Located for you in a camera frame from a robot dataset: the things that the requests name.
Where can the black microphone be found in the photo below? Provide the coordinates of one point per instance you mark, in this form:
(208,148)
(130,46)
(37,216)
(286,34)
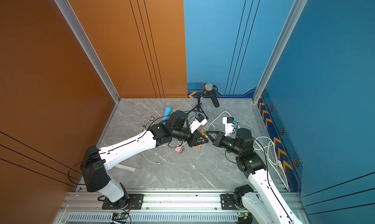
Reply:
(211,91)

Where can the pink charger cube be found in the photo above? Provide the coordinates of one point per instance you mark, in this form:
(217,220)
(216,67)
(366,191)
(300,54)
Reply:
(179,149)

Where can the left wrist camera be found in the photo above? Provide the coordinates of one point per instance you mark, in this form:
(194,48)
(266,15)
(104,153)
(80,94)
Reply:
(198,121)

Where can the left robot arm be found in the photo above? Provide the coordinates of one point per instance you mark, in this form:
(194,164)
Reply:
(98,161)

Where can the blue cylindrical device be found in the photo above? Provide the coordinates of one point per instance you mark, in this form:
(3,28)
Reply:
(166,114)

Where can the white cylinder object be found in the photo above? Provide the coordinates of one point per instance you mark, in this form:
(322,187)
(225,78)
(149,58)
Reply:
(126,167)

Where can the green circuit board right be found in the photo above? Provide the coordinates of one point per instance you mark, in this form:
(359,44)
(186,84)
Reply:
(244,218)

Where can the black tripod stand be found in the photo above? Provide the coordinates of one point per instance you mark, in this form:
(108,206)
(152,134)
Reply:
(198,108)

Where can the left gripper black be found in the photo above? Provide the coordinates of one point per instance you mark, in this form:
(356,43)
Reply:
(195,137)

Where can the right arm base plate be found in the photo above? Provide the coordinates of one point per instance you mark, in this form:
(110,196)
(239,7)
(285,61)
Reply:
(228,202)

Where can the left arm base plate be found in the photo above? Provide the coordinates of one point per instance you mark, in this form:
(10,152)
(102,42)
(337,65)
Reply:
(130,202)

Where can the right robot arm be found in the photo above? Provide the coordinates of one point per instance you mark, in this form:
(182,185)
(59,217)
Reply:
(261,197)

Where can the green circuit board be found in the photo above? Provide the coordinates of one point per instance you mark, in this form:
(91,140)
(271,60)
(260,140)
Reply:
(120,218)
(244,218)

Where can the orange power strip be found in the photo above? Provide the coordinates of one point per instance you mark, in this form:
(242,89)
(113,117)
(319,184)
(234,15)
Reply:
(202,131)

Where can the green circuit board left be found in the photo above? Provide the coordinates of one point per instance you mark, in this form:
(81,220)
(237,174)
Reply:
(120,218)

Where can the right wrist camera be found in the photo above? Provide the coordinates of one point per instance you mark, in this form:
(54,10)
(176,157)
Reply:
(230,125)

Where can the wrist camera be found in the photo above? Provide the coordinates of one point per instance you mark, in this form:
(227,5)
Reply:
(198,121)
(230,125)

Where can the aluminium front rail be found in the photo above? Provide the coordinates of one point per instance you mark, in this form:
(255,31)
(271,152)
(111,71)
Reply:
(160,206)

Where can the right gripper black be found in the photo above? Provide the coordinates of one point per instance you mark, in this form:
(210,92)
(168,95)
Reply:
(219,138)

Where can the teal charger cube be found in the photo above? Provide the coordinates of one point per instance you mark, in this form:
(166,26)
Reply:
(207,128)

